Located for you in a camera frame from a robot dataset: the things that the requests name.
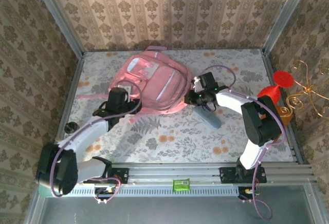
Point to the pink school backpack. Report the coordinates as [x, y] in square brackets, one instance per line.
[164, 85]

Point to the grey pencil case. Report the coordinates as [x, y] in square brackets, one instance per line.
[209, 120]

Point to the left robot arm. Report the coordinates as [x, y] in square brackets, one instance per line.
[82, 136]

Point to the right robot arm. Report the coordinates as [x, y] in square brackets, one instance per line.
[231, 100]

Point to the floral tablecloth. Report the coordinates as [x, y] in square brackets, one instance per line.
[205, 147]

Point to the clear glass jar dark lid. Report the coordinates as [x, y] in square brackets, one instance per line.
[71, 127]

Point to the wide aluminium base beam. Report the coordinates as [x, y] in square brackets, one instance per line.
[167, 172]

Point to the red hourglass vase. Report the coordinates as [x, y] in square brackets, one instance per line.
[284, 78]

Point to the orange wooden block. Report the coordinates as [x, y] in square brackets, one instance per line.
[286, 117]

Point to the green tissue packet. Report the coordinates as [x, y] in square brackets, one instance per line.
[181, 185]

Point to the black connector board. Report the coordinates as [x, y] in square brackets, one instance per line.
[102, 192]
[242, 195]

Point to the grey metal panel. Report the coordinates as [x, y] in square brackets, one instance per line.
[167, 211]

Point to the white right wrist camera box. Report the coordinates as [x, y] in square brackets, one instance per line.
[196, 84]

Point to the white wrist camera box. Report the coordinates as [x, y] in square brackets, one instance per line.
[126, 89]
[196, 84]

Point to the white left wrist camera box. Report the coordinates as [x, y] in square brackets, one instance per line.
[126, 89]

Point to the aluminium frame post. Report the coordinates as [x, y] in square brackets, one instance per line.
[285, 16]
[60, 16]

